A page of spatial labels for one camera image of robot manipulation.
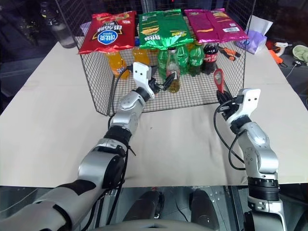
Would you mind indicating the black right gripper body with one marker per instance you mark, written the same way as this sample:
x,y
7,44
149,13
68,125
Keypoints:
x,y
227,106

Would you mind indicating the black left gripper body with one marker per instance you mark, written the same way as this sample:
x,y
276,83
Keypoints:
x,y
154,87

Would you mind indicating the clear glass bottle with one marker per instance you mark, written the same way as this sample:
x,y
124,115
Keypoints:
x,y
173,72

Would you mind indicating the red bottle opener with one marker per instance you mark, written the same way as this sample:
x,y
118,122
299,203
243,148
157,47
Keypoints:
x,y
219,78

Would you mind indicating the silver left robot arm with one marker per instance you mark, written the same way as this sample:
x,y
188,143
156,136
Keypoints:
x,y
130,113

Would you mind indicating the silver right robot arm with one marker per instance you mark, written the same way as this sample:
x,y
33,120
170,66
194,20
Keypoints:
x,y
258,154

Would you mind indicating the green soda bottle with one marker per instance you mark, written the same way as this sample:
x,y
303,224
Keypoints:
x,y
196,60
162,62
183,60

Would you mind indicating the orange soda bottle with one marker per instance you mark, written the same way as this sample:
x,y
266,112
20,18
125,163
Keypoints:
x,y
116,63
141,56

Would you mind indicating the dark cola bottle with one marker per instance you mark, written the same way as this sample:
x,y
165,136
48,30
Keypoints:
x,y
209,59

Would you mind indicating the clear plastic water bottle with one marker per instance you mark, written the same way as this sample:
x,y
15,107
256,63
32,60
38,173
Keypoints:
x,y
59,26

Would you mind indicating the orange black pliers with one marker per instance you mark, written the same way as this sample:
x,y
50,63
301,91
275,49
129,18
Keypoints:
x,y
229,53

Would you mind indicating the green chips bag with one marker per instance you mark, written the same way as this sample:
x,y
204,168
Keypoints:
x,y
161,29

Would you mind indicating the orange plastic item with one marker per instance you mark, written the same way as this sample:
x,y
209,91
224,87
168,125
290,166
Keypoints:
x,y
276,57

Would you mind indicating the purple tissue pack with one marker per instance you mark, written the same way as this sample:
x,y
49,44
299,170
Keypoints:
x,y
255,39

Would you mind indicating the magenta chips bag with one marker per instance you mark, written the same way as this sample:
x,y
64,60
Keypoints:
x,y
216,25

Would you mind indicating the red chips bag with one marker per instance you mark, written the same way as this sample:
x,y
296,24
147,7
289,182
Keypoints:
x,y
108,33

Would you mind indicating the white glue gun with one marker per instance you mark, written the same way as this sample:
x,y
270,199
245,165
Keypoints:
x,y
282,45

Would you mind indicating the pale green cloth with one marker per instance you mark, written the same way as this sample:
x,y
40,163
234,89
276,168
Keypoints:
x,y
300,53

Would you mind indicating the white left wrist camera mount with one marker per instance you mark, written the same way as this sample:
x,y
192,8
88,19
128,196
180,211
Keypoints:
x,y
141,74

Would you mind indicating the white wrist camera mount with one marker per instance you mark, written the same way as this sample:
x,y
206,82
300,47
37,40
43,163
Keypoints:
x,y
249,98
141,74

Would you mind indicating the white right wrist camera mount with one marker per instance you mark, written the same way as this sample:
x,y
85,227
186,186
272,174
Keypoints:
x,y
249,98

